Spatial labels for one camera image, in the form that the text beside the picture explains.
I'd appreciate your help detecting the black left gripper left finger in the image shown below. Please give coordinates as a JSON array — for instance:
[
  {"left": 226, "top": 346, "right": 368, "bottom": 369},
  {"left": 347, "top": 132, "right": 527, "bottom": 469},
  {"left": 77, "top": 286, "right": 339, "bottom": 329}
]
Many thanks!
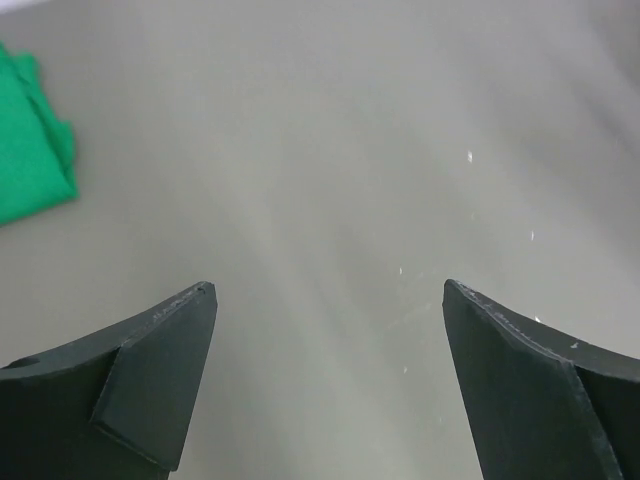
[{"left": 1, "top": 282, "right": 217, "bottom": 479}]

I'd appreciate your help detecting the folded green t-shirt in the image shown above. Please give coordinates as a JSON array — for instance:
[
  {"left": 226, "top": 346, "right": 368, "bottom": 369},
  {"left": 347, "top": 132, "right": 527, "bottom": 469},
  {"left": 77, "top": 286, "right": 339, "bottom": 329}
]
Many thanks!
[{"left": 1, "top": 48, "right": 78, "bottom": 225}]

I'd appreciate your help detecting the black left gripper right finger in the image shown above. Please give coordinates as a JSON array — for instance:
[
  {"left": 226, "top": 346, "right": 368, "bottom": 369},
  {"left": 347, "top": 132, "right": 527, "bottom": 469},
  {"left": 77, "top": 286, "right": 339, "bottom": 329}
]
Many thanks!
[{"left": 442, "top": 279, "right": 639, "bottom": 479}]

